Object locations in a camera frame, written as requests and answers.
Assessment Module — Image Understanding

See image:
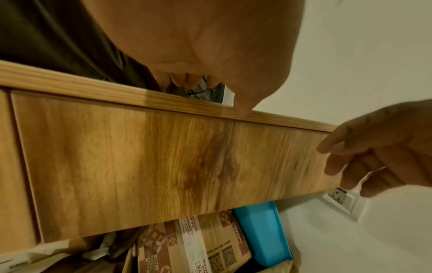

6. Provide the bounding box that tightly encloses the white crumpled paper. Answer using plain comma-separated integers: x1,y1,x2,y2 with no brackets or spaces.
0,232,117,273

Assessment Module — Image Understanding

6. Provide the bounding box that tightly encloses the white wall socket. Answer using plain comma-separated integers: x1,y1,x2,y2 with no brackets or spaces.
322,186,367,223

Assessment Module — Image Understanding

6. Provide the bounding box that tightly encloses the patterned cardboard box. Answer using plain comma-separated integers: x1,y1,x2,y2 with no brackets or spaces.
136,209,253,273

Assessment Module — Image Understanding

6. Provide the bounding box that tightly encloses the person's left hand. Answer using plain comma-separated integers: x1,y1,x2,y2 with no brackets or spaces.
81,0,303,116

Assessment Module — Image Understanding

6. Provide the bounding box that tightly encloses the wooden drawer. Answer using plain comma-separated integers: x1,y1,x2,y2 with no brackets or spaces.
10,89,338,244

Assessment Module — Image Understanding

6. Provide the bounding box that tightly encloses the person's right hand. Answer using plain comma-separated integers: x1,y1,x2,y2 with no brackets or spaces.
317,99,432,198

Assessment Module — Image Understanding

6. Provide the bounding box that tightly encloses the blue plastic container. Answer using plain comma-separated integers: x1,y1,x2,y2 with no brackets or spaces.
232,201,293,267

